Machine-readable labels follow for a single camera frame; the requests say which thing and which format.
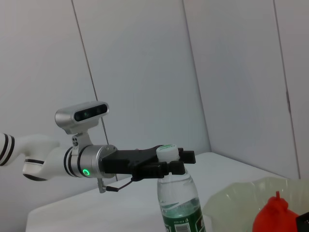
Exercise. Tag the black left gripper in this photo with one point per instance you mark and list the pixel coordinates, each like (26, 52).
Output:
(130, 159)

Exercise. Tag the clear green-label water bottle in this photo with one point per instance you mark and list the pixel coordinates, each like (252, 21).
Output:
(178, 200)

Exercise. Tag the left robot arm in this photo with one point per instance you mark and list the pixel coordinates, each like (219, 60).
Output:
(48, 157)

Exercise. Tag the green glass fruit plate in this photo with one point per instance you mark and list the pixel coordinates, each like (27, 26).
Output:
(241, 198)

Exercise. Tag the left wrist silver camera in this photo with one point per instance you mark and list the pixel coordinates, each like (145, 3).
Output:
(72, 116)

